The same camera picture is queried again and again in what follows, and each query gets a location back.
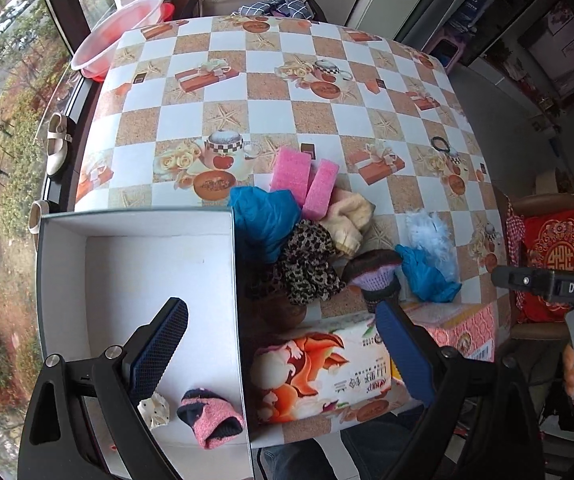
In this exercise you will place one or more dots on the pink foam sponge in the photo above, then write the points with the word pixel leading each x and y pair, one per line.
pixel 291 170
pixel 319 190

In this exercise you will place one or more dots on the red embroidered cushion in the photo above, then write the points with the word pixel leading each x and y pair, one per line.
pixel 557 255

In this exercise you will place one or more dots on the pink and black knit sock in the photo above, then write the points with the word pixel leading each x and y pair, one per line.
pixel 207 417

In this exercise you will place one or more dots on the purple plastic stool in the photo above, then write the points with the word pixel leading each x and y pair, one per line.
pixel 447 50

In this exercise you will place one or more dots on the leopard print scrunchie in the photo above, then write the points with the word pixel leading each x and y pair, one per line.
pixel 307 265

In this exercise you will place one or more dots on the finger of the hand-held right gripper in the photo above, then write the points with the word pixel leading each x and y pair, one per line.
pixel 519 280

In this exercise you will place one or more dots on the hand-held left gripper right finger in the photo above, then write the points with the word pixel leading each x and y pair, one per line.
pixel 407 355

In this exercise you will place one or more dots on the red plastic basin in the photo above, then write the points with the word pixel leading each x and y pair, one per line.
pixel 168 10

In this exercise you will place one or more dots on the white and blue feather puff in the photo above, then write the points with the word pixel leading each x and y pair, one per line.
pixel 429 237

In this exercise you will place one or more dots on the blue rubber glove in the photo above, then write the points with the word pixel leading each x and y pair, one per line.
pixel 427 277

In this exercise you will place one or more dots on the beige shoe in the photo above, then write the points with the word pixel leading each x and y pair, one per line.
pixel 59 145
pixel 39 217

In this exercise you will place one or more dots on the orange printed tissue pack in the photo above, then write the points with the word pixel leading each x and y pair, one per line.
pixel 317 370

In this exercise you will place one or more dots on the red checked cloth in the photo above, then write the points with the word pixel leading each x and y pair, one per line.
pixel 514 240

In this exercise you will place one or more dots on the white cardboard box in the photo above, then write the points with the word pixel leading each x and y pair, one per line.
pixel 142 270

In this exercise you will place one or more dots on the pink patterned cardboard box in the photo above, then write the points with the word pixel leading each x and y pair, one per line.
pixel 459 332

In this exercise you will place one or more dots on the wall poster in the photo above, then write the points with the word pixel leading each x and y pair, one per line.
pixel 564 45

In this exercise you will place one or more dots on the checkered printed tablecloth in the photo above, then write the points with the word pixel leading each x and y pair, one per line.
pixel 277 100

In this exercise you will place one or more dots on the dark plaid cloth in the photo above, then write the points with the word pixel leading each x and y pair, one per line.
pixel 277 8

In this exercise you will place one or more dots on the cream fluffy cloth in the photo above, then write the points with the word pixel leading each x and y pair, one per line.
pixel 349 220

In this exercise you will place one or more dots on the pink plastic basin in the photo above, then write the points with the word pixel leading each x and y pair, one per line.
pixel 117 30

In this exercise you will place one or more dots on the blue scrunchie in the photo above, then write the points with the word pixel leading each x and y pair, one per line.
pixel 262 220

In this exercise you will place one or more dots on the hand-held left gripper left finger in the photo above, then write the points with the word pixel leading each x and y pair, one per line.
pixel 159 347

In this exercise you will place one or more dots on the cream polka dot scrunchie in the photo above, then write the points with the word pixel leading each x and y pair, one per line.
pixel 154 410

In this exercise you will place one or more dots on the purple and brown knit hat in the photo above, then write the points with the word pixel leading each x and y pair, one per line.
pixel 374 272

